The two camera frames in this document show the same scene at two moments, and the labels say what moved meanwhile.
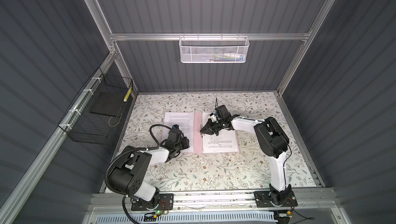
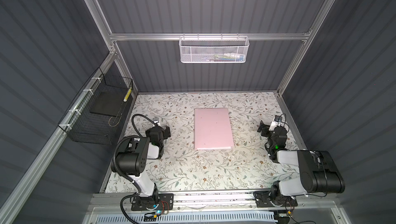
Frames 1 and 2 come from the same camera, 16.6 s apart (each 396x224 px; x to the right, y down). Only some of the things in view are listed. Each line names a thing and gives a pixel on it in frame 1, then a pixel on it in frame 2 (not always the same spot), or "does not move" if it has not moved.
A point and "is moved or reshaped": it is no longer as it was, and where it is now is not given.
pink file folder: (190, 123) is moved or reshaped
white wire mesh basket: (214, 49) does not move
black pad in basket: (108, 104) does not move
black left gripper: (183, 139) -> (164, 133)
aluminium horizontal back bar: (119, 36) does not move
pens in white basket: (230, 57) does not move
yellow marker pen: (127, 94) does not move
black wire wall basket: (94, 116) does not move
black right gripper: (209, 130) -> (266, 130)
